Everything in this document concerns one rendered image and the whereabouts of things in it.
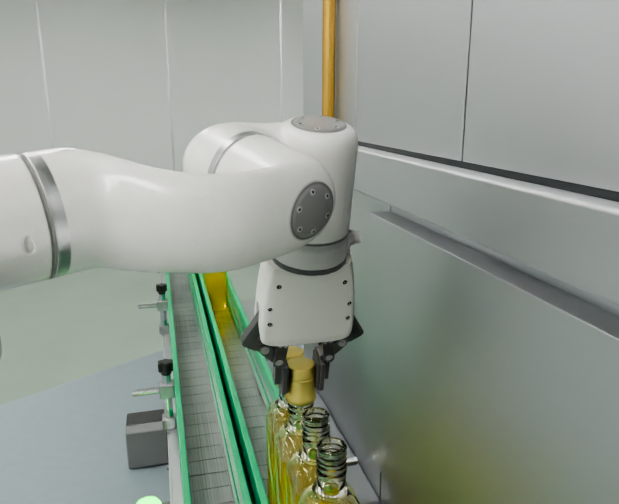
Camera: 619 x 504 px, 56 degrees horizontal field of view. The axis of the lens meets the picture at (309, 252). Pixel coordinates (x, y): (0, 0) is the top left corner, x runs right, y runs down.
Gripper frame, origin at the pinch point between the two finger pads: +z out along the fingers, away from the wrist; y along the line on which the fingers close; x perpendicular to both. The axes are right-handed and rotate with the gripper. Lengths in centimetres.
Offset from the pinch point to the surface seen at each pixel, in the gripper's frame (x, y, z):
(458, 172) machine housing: 2.7, -13.2, -24.6
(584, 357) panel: 24.3, -12.5, -20.2
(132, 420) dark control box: -41, 23, 45
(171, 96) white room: -565, 5, 115
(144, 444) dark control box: -36, 21, 47
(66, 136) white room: -553, 110, 152
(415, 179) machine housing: -5.3, -12.8, -20.6
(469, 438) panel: 15.6, -12.3, -3.6
